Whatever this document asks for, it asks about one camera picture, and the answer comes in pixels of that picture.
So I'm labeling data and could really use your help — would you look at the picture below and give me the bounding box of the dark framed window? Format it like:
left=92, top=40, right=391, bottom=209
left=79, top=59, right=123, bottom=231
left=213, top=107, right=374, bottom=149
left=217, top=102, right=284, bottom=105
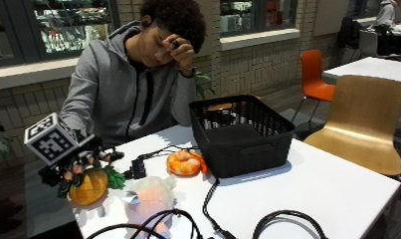
left=217, top=0, right=300, bottom=38
left=0, top=0, right=123, bottom=69

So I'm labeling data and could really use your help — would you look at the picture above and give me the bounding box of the thick black looped cable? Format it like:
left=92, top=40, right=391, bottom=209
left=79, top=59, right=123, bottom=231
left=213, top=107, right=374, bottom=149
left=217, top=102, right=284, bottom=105
left=252, top=209, right=330, bottom=239

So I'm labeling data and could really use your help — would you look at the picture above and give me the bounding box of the pink plush toy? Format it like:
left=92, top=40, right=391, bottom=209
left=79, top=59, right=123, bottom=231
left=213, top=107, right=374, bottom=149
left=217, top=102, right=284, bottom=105
left=121, top=175, right=180, bottom=239

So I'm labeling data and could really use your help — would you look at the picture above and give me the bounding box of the black cable bundle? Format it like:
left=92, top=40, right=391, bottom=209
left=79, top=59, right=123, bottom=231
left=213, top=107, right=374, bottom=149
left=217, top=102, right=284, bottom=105
left=86, top=208, right=205, bottom=239

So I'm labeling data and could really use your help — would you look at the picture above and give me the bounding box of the white table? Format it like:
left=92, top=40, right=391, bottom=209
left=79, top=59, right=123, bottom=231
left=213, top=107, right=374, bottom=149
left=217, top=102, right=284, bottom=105
left=322, top=56, right=401, bottom=93

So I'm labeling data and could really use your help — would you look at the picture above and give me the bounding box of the orange item inside basket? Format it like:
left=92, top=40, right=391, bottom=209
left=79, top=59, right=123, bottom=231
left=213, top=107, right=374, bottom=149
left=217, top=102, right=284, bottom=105
left=207, top=103, right=234, bottom=113

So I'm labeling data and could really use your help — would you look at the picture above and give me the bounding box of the black plastic basket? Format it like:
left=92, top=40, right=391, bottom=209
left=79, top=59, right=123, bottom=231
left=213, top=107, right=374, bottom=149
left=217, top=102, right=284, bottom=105
left=189, top=95, right=297, bottom=179

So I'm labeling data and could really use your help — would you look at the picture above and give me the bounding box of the white marker cube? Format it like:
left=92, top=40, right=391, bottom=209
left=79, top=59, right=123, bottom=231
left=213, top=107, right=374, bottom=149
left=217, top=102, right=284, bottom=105
left=23, top=112, right=98, bottom=167

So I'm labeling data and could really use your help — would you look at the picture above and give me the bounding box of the orange toy pineapple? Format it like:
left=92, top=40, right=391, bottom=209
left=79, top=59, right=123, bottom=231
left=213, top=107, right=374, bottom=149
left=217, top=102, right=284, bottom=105
left=68, top=165, right=128, bottom=207

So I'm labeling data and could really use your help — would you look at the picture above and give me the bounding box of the black backpack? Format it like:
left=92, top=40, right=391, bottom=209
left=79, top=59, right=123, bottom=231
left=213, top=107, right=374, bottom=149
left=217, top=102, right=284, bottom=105
left=337, top=16, right=365, bottom=51

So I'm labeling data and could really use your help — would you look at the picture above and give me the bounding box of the person in grey hoodie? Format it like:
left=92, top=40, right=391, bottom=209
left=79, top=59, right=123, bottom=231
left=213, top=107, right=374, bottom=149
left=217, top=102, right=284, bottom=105
left=59, top=0, right=208, bottom=148

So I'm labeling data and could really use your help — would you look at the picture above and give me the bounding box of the black usb hub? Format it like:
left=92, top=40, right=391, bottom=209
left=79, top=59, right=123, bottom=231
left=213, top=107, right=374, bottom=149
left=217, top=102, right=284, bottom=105
left=123, top=158, right=149, bottom=181

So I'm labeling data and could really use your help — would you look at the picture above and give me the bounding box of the dark wristwatch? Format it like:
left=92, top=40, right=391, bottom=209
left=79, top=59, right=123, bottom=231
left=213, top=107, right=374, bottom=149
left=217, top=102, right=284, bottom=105
left=179, top=66, right=199, bottom=80

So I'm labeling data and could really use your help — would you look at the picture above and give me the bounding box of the light wooden chair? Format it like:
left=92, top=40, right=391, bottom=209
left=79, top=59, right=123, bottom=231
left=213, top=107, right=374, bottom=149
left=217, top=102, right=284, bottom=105
left=304, top=74, right=401, bottom=177

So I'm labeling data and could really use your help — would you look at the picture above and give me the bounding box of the thin black cable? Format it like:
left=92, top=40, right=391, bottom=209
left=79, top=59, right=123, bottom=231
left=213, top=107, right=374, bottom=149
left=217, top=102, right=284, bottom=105
left=137, top=144, right=201, bottom=161

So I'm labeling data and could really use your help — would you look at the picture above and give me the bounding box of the orange plastic chair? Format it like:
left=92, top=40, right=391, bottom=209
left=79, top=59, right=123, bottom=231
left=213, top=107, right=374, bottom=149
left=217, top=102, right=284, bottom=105
left=290, top=49, right=338, bottom=124

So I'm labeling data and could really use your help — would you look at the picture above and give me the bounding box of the orange white plush shrimp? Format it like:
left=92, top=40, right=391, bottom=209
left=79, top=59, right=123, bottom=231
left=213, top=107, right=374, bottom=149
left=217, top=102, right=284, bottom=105
left=167, top=149, right=209, bottom=177

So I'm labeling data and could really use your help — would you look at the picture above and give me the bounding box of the black cable with plug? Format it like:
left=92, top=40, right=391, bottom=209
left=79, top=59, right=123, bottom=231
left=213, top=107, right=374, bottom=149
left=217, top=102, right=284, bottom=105
left=201, top=177, right=237, bottom=239

